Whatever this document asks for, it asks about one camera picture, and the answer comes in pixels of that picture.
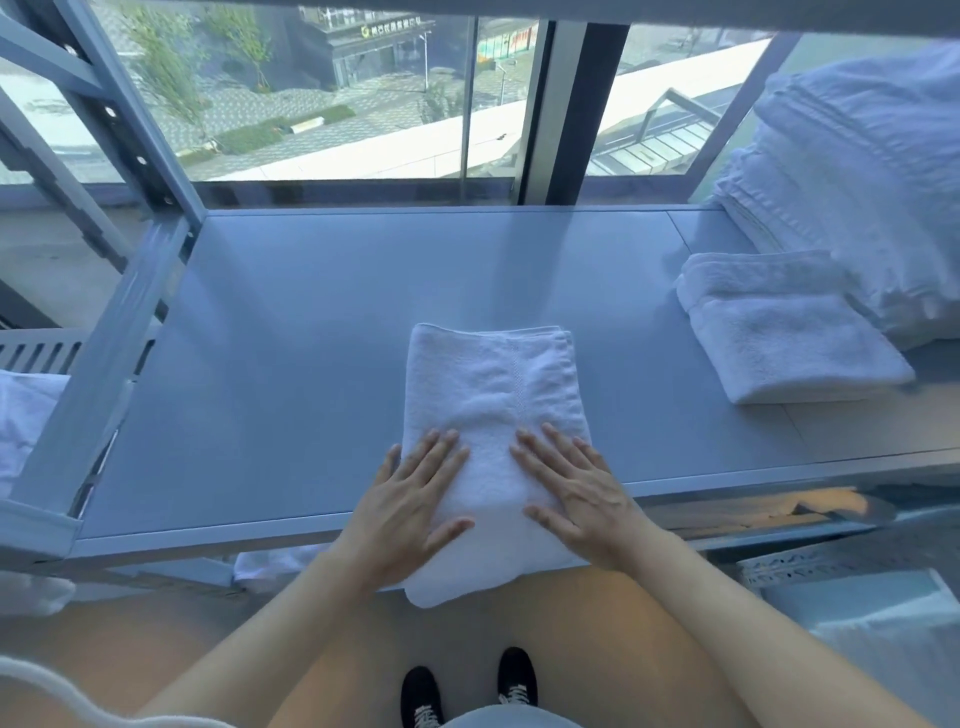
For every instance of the grey window frame post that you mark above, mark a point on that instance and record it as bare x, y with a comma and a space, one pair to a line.
570, 112

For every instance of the person's right middle finger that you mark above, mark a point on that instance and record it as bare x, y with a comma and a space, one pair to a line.
541, 454

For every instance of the small square folded white towel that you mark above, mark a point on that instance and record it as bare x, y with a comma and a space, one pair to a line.
787, 345

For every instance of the grey metal shelving rack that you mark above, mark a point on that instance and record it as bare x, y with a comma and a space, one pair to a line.
97, 352

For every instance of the person's right black shoe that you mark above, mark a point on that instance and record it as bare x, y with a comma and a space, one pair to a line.
519, 675

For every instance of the person's left thumb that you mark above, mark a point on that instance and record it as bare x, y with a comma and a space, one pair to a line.
452, 535

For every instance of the person's right forearm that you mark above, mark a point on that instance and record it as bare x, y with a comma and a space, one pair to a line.
750, 630

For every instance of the white cloth under shelf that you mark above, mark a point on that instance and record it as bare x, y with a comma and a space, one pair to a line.
281, 566

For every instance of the person's left forearm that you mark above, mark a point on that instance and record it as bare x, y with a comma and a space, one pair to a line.
270, 652

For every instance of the grey slotted basket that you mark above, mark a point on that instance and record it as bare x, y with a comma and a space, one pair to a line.
41, 352

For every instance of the person's right thumb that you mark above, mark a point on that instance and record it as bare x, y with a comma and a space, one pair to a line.
547, 519

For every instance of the stack of folded white towels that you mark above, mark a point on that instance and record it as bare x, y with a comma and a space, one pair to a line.
855, 187

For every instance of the person's left black shoe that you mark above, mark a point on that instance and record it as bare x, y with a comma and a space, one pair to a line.
420, 697

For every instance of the person's left hand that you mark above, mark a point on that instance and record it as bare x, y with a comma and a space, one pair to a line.
401, 517

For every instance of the white perforated plastic crate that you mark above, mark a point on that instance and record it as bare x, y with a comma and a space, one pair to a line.
810, 559

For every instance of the long white towel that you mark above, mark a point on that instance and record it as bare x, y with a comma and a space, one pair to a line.
487, 390

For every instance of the person's right little finger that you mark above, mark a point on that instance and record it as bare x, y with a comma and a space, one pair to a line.
592, 463

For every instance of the person's black shoe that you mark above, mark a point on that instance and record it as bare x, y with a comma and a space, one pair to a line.
519, 675
420, 697

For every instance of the person's grey garment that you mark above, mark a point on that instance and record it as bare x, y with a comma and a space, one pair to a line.
484, 718

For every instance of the person's left little finger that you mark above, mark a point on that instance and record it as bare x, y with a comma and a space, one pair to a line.
391, 466

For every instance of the white linen in perforated crate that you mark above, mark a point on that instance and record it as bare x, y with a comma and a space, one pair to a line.
885, 645

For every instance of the white linen in slotted basket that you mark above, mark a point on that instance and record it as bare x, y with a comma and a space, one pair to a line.
26, 427

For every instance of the person's left middle finger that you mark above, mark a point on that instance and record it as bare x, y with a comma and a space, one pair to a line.
442, 456

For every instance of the person's right hand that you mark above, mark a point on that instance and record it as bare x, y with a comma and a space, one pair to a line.
592, 510

